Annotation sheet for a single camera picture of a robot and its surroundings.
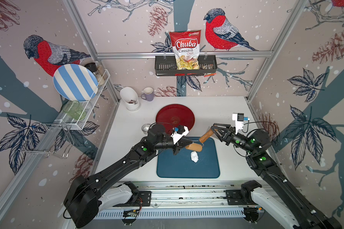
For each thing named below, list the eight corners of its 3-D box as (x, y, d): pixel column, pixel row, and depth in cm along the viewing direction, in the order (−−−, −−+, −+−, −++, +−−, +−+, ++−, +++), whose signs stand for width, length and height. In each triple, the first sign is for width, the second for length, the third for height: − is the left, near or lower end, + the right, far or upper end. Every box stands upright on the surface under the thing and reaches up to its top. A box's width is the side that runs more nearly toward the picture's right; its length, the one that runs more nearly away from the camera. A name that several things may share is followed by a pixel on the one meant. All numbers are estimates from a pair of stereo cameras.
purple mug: (143, 103, 122) (140, 94, 114) (144, 95, 128) (142, 87, 120) (153, 103, 122) (151, 94, 114) (154, 95, 128) (153, 87, 120)
